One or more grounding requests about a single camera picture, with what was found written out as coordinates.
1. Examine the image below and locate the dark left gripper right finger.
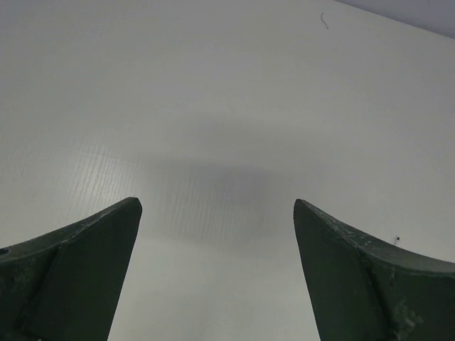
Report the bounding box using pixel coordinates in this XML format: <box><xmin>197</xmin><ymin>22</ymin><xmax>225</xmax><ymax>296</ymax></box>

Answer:
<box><xmin>293</xmin><ymin>200</ymin><xmax>454</xmax><ymax>340</ymax></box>

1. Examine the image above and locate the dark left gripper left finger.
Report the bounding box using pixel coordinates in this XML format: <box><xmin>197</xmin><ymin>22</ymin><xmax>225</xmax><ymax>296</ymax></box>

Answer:
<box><xmin>1</xmin><ymin>197</ymin><xmax>142</xmax><ymax>340</ymax></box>

